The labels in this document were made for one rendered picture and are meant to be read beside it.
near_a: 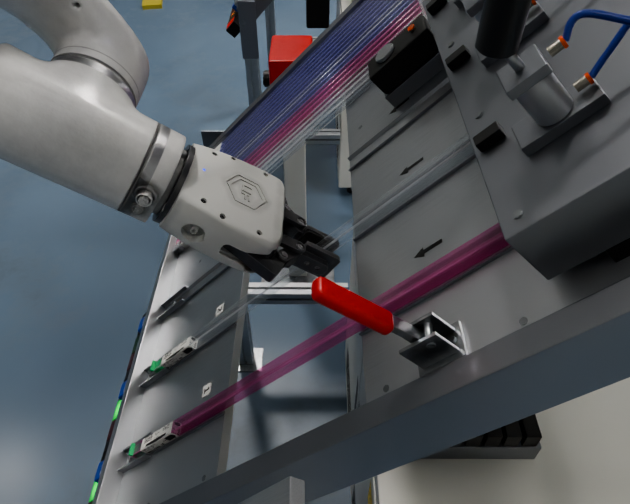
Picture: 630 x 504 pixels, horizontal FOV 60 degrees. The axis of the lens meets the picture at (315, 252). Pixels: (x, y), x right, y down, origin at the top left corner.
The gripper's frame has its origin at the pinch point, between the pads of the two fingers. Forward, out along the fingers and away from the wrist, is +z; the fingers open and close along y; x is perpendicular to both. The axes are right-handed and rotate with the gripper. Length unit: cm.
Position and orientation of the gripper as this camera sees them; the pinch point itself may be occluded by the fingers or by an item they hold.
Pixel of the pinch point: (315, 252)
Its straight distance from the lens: 54.3
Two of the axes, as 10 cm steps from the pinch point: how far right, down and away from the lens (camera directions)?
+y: 0.0, -7.1, 7.1
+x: -5.6, 5.8, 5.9
